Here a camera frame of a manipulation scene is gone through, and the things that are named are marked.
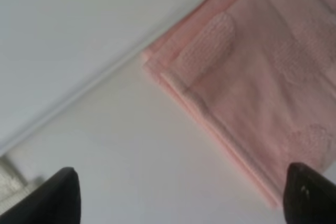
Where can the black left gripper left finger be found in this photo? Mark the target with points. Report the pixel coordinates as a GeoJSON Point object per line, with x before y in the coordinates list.
{"type": "Point", "coordinates": [58, 200]}

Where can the white rectangular plastic tray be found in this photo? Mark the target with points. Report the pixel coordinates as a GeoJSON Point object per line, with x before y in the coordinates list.
{"type": "Point", "coordinates": [52, 51]}

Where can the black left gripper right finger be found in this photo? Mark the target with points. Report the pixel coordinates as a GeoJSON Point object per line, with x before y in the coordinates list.
{"type": "Point", "coordinates": [308, 197]}

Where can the cream white towel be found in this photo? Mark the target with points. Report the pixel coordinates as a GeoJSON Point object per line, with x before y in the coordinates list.
{"type": "Point", "coordinates": [13, 186]}

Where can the pink towel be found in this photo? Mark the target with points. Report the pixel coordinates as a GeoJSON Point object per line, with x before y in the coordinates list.
{"type": "Point", "coordinates": [259, 76]}

